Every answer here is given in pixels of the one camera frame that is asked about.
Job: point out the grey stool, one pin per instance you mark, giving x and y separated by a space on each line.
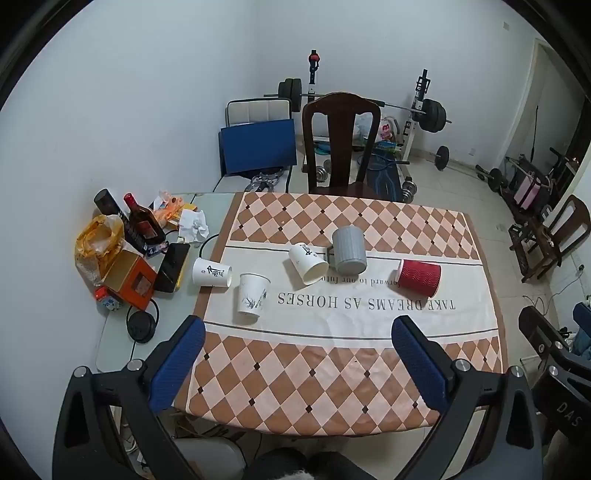
212 459

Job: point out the brown wooden chair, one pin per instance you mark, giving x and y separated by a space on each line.
561 230

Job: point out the grey ribbed mug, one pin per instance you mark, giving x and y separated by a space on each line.
348 249

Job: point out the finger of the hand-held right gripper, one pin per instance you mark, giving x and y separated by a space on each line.
582 317
542 330

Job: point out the white cup with black print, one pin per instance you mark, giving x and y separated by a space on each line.
307 263
210 272

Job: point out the black round power socket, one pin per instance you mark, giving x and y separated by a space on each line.
141 325

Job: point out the red ripple paper cup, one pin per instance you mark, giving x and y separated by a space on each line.
420 277

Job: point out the orange snack wrapper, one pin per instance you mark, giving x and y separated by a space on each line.
168 210

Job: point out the white barbell rack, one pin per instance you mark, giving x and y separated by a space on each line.
418 106

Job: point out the black flat box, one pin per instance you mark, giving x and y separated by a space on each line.
171 267

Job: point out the checked orange tablecloth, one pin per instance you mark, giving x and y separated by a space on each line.
351 323

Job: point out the metal dumbbell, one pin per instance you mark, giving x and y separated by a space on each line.
409 190
323 171

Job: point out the small red packet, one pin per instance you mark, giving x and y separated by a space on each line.
107 300

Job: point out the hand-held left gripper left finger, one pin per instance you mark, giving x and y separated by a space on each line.
178 364

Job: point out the long barbell with black plates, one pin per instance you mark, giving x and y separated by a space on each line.
434 115

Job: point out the blue board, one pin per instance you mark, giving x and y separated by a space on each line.
258 147

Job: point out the crumpled white tissue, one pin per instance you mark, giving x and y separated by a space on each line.
193 225

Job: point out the white plastic bag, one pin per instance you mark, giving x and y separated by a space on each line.
364 125

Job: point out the white cup with plant print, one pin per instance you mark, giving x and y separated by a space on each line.
251 297

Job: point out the dark glass bottle red cap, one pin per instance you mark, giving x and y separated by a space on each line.
144 221

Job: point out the orange cardboard box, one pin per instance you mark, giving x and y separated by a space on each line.
129 279

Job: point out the dark wooden chair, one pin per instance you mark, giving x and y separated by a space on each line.
340 138

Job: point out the black cylinder tin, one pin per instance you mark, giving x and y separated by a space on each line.
108 203

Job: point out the white padded chair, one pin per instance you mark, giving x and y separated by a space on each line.
256 110

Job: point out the orange plastic bag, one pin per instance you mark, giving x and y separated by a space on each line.
94 244

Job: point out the short barbell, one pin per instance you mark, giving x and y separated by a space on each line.
489 177

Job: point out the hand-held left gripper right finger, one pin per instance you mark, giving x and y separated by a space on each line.
418 364

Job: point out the pink plastic bag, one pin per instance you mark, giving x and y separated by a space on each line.
388 129

